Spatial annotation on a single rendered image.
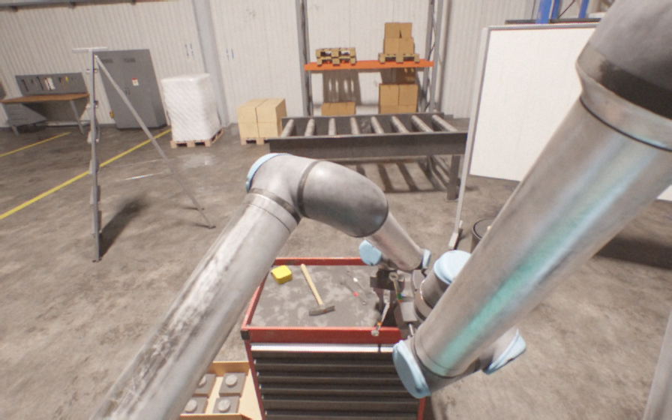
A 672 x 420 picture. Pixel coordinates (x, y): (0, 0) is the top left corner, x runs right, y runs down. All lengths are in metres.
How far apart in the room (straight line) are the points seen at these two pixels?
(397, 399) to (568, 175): 1.39
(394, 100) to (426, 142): 3.83
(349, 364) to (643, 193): 1.22
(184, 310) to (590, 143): 0.54
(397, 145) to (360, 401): 3.12
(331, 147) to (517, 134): 2.00
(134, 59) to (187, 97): 2.53
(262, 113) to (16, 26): 7.00
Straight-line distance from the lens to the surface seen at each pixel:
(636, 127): 0.28
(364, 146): 4.09
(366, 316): 1.41
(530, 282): 0.37
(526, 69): 3.13
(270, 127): 7.16
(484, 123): 3.20
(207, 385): 2.28
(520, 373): 2.60
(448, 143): 4.29
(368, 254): 1.15
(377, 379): 1.51
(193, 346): 0.58
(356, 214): 0.61
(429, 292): 0.74
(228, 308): 0.59
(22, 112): 11.62
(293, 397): 1.62
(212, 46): 9.20
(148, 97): 9.75
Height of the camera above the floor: 1.90
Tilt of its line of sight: 27 degrees down
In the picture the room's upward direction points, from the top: 2 degrees counter-clockwise
